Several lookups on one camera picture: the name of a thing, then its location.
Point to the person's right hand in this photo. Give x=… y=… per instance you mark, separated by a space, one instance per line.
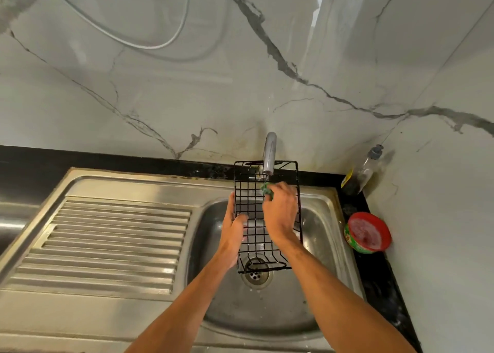
x=281 y=214

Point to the person's left hand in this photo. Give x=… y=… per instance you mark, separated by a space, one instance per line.
x=231 y=233

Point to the person's left thumb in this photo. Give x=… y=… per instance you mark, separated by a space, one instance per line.
x=242 y=221

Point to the person's right fingers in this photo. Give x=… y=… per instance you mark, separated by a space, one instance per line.
x=276 y=190

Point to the green scrub pad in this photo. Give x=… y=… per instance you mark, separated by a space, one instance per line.
x=267 y=191

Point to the person's left forearm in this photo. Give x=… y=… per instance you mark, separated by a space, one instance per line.
x=185 y=306

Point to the person's right forearm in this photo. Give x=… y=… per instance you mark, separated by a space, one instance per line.
x=339 y=298

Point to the chrome faucet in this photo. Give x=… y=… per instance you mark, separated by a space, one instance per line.
x=269 y=152

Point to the sink drain strainer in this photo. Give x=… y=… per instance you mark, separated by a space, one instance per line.
x=255 y=273

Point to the clear dish soap bottle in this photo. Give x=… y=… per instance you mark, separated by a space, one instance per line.
x=361 y=171

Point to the stainless steel sink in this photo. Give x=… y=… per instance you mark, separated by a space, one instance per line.
x=162 y=256

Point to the red and green soap tub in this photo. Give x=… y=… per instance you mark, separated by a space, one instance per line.
x=367 y=232

